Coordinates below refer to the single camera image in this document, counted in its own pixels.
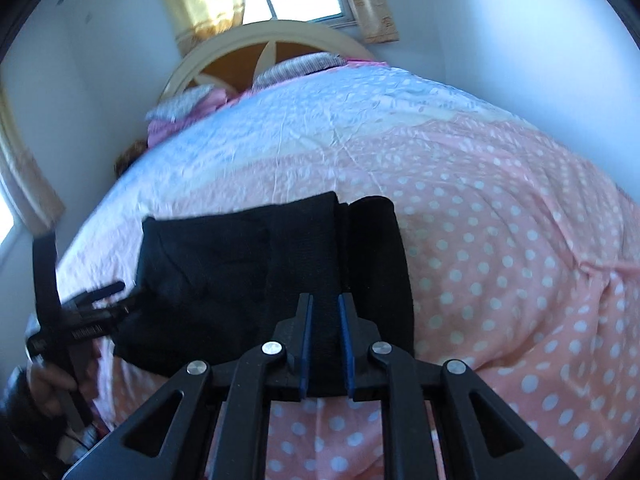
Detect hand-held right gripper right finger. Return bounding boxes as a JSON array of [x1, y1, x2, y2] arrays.
[[337, 294, 581, 480]]

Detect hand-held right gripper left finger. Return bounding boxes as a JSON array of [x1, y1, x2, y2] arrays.
[[62, 292, 315, 480]]

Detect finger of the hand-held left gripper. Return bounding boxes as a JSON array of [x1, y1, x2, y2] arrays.
[[95, 295, 145, 333], [62, 281, 126, 311]]

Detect black pants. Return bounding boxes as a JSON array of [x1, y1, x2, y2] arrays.
[[114, 191, 416, 396]]

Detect person's left forearm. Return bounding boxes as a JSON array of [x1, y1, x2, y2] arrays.
[[0, 366, 66, 471]]

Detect person's left hand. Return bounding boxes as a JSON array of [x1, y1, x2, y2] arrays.
[[25, 352, 81, 417]]

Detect side window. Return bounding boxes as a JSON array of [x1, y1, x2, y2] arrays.
[[0, 195, 21, 247]]

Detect beige side curtain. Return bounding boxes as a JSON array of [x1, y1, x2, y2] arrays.
[[0, 67, 66, 233]]

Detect brown cloth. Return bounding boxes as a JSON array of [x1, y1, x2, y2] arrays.
[[114, 141, 151, 178]]

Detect pink polka dot bedsheet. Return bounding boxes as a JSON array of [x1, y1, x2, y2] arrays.
[[55, 62, 640, 480]]

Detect floral grey pillow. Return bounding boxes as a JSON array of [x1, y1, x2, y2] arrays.
[[145, 84, 213, 123]]

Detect pink and grey pillow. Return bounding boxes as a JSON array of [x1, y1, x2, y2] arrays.
[[147, 87, 236, 148]]

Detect cream wooden headboard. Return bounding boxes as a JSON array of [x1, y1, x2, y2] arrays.
[[160, 20, 376, 106]]

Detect striped pillow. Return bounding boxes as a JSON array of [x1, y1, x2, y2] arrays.
[[252, 52, 348, 91]]

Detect yellow curtain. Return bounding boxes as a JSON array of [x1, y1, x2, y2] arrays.
[[150, 0, 246, 58]]

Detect cream patterned curtain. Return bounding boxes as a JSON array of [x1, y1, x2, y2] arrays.
[[335, 0, 401, 43]]

